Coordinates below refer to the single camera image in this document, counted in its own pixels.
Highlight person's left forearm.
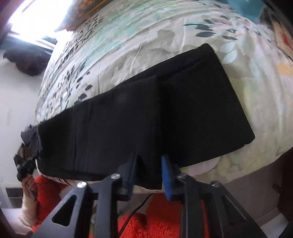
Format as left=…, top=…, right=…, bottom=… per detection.
left=18, top=194, right=40, bottom=235

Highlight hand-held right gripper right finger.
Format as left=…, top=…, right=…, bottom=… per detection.
left=161, top=155, right=268, bottom=238

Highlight floral bed sheet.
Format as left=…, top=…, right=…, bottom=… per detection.
left=34, top=0, right=293, bottom=186

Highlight person's left hand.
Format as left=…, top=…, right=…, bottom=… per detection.
left=21, top=175, right=38, bottom=202

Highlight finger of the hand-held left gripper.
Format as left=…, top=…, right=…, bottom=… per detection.
left=21, top=125, right=44, bottom=156

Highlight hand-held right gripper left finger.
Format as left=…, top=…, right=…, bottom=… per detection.
left=31, top=154, right=139, bottom=238

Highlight teal patterned pillow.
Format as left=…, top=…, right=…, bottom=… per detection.
left=228, top=0, right=264, bottom=22

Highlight black cable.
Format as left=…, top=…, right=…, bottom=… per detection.
left=118, top=193, right=155, bottom=238

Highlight orange fleece clothing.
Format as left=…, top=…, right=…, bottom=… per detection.
left=32, top=175, right=211, bottom=238

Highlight pumpkin print pillow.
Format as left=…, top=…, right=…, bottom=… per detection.
left=66, top=0, right=122, bottom=31

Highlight bright window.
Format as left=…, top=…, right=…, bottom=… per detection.
left=9, top=0, right=76, bottom=49

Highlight black pants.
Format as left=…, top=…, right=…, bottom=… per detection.
left=35, top=43, right=255, bottom=190

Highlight dark hanging bag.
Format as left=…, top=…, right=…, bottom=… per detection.
left=3, top=49, right=49, bottom=76

